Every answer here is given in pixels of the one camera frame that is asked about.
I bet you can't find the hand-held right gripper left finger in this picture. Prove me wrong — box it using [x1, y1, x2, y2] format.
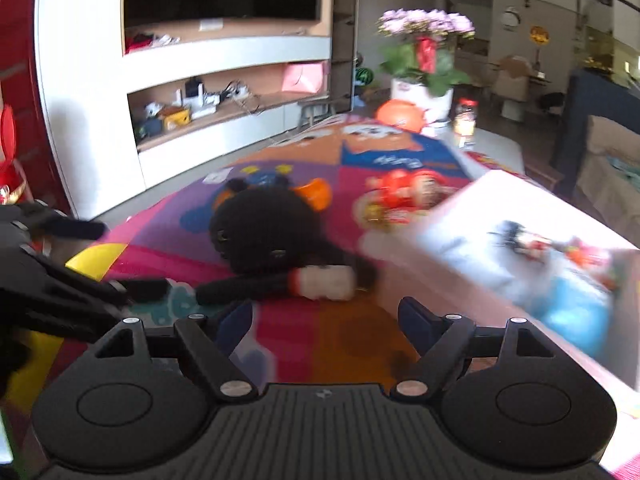
[92, 300, 261, 403]

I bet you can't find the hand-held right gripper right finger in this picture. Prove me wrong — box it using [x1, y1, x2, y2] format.
[390, 296, 556, 403]

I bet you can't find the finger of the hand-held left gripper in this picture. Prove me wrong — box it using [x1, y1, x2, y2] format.
[37, 212, 108, 242]
[100, 277, 171, 306]

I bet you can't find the black plush toy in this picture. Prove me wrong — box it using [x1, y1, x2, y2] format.
[209, 177, 378, 291]

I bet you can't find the black white cylindrical toy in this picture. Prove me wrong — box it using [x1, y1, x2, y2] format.
[196, 265, 357, 306]

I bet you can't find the white cardboard box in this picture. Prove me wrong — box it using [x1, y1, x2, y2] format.
[360, 170, 640, 396]

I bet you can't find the white desktop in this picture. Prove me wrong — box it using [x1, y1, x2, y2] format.
[470, 127, 526, 176]

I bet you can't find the colourful cartoon play mat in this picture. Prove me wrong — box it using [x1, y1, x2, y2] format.
[0, 112, 640, 480]

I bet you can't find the red festive decoration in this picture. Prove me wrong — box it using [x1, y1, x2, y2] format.
[0, 105, 36, 206]

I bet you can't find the small black red toy figure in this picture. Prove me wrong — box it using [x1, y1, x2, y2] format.
[492, 220, 556, 263]

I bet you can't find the white television cabinet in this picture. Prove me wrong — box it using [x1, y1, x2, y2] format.
[32, 0, 358, 221]

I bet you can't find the yellow box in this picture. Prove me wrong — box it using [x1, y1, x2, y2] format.
[162, 109, 193, 131]

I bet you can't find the blue toy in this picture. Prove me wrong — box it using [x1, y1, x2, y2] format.
[542, 260, 616, 356]

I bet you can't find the small pink toy figure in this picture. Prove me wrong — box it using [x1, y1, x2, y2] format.
[565, 242, 618, 281]

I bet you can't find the clear jar with red lid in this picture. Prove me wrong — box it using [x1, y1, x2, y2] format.
[452, 97, 480, 148]

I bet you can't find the pink orchid in white pot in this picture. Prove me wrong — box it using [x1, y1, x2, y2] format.
[377, 7, 476, 126]

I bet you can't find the wooden stool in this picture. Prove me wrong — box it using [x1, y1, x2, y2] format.
[298, 99, 346, 128]

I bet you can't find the light sofa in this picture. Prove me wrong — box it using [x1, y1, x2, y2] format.
[575, 115, 640, 251]

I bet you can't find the pink paper bag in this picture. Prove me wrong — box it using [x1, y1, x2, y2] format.
[282, 61, 326, 95]

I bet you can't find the beige dining chair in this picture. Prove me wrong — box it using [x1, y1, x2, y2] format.
[492, 55, 533, 121]

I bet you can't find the black chair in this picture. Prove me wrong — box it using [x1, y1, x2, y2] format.
[537, 91, 566, 113]

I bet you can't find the dark blue partition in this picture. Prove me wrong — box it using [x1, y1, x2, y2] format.
[550, 67, 640, 196]

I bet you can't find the glass fish tank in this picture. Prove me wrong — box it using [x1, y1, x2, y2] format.
[575, 0, 640, 76]

